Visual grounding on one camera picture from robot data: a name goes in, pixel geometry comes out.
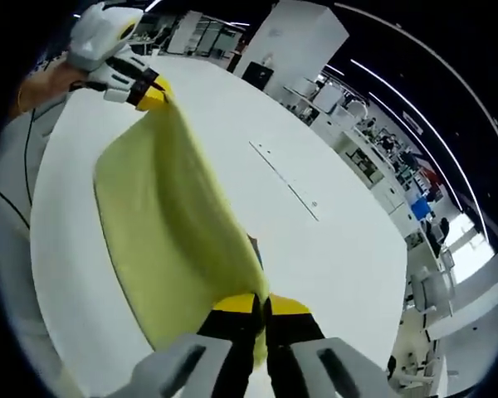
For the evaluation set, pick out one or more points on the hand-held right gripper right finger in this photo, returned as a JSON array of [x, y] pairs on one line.
[[299, 352]]

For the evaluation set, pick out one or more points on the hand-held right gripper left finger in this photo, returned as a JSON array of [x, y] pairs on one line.
[[228, 352]]

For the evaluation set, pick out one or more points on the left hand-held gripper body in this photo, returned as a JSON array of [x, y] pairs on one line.
[[101, 33]]

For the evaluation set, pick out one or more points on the yellow colour-block garment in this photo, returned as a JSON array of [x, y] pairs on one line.
[[162, 199]]

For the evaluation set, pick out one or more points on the person's left hand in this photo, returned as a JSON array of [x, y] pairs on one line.
[[45, 89]]

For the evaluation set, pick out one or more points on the person's white shirt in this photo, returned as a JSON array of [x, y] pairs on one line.
[[12, 166]]

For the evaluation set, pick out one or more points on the grey mesh office chair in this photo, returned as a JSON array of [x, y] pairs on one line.
[[431, 290]]

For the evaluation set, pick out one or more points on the long white counter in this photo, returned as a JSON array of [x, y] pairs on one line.
[[382, 186]]

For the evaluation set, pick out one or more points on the blue plastic bin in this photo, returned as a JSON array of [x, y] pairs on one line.
[[420, 208]]

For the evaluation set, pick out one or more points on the ceiling air vent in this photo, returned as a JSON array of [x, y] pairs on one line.
[[413, 121]]

